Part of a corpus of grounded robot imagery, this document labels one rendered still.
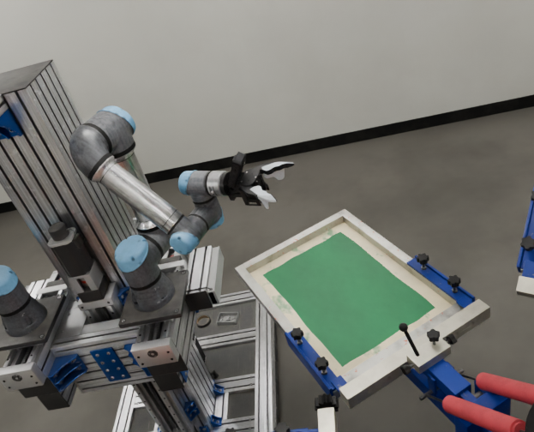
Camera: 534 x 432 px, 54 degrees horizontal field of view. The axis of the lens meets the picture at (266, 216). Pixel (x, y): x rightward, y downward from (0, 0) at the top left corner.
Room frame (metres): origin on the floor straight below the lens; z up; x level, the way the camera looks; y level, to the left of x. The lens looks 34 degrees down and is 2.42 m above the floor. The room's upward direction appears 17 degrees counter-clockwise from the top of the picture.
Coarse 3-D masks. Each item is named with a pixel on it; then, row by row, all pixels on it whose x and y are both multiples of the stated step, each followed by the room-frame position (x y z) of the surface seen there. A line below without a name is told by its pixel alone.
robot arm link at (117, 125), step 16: (96, 112) 1.57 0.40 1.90; (112, 112) 1.54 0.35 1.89; (96, 128) 1.46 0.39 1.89; (112, 128) 1.49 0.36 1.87; (128, 128) 1.53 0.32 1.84; (112, 144) 1.47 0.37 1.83; (128, 144) 1.51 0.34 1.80; (128, 160) 1.51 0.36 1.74; (144, 176) 1.54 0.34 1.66; (144, 224) 1.50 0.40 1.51; (160, 240) 1.48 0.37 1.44
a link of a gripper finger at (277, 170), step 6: (276, 162) 1.31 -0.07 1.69; (282, 162) 1.30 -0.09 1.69; (288, 162) 1.29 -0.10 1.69; (264, 168) 1.31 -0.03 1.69; (270, 168) 1.30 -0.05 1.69; (276, 168) 1.30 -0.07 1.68; (282, 168) 1.29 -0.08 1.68; (264, 174) 1.30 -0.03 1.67; (270, 174) 1.31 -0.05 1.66; (276, 174) 1.31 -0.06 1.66; (282, 174) 1.31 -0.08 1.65
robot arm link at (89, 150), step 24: (72, 144) 1.43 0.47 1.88; (96, 144) 1.42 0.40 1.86; (96, 168) 1.37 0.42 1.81; (120, 168) 1.39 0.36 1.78; (120, 192) 1.34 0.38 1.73; (144, 192) 1.34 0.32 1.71; (144, 216) 1.32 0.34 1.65; (168, 216) 1.29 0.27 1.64; (192, 216) 1.32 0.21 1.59; (192, 240) 1.24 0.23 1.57
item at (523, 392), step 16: (480, 384) 0.86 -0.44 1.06; (496, 384) 0.81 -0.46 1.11; (512, 384) 0.78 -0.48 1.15; (528, 384) 0.75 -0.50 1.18; (448, 400) 0.83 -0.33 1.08; (464, 400) 0.80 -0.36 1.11; (528, 400) 0.71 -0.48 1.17; (464, 416) 0.76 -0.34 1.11; (480, 416) 0.71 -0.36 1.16; (496, 416) 0.68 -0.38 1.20
